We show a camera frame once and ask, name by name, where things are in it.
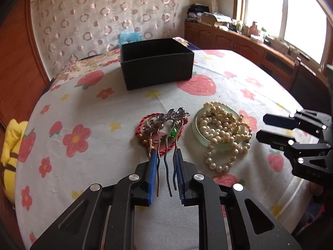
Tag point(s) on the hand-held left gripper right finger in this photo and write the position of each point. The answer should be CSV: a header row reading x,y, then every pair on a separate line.
x,y
180,179

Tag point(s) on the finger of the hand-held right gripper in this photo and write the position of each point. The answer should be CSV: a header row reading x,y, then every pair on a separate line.
x,y
273,138
277,121

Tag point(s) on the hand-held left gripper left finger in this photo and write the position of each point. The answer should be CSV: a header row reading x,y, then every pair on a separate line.
x,y
153,177

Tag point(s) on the pale green jade bangle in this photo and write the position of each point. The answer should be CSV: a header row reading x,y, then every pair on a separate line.
x,y
197,132

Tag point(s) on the purple jeweled hair comb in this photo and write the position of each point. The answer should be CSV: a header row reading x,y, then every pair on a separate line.
x,y
171,114

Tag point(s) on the black box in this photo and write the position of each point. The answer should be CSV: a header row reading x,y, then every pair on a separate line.
x,y
156,70

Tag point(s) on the dark chair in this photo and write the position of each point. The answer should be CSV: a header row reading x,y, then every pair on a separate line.
x,y
307,86

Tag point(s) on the strawberry print blanket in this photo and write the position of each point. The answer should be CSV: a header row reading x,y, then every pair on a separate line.
x,y
104,125

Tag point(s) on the pink bottle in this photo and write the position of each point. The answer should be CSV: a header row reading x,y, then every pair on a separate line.
x,y
253,28

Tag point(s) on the wooden low cabinet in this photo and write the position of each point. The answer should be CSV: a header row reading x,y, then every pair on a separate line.
x,y
221,39

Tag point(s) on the flat cardboard box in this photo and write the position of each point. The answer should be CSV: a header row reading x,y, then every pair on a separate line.
x,y
213,19

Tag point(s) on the pile of dark clothes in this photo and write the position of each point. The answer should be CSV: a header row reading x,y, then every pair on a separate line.
x,y
196,10

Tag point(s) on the blue plastic bag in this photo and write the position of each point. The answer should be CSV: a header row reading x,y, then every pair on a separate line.
x,y
128,37

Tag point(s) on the yellow plush toy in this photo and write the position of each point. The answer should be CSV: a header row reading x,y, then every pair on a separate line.
x,y
13,145

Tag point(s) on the circle pattern curtain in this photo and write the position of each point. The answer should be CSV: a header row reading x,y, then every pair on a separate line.
x,y
91,18

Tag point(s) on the wooden frame window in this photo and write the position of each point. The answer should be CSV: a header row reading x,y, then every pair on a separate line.
x,y
299,18

